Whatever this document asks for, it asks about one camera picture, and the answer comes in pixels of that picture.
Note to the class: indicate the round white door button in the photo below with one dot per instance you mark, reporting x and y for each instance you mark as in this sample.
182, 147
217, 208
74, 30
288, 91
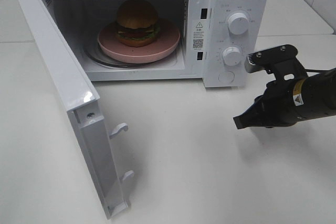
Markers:
226, 77

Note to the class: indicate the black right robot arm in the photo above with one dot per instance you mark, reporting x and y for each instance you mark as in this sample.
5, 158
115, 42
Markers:
302, 100

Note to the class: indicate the burger with lettuce and cheese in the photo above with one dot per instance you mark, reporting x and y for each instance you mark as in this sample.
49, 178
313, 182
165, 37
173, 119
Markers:
137, 23

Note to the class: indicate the pink speckled plate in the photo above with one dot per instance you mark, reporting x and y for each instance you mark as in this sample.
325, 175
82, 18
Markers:
135, 51

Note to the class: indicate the white microwave knob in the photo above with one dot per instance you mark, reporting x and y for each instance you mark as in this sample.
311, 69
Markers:
232, 56
238, 23

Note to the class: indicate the white microwave oven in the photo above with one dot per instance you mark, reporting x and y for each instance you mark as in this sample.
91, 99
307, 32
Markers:
202, 24

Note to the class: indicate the white microwave door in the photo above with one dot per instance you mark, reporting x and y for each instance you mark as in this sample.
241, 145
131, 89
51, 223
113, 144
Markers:
80, 100

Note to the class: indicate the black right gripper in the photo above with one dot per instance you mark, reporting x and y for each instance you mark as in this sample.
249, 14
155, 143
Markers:
275, 108

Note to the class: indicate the glass microwave turntable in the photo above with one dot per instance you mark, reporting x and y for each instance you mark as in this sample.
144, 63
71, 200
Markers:
173, 61

